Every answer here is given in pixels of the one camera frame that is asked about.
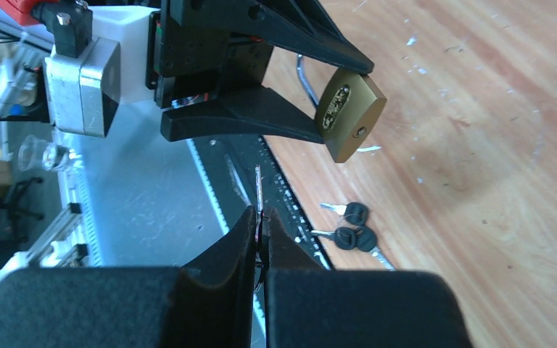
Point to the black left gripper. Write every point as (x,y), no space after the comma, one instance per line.
(184,62)

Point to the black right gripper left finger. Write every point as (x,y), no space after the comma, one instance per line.
(205,303)

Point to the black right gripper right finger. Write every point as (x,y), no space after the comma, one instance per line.
(346,307)

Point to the small brass key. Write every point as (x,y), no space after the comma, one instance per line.
(259,227)

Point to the brass padlock steel shackle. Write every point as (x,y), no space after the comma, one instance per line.
(347,110)

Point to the black-headed key bunch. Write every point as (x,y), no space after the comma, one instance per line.
(356,234)

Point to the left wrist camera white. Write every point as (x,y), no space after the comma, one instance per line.
(99,59)

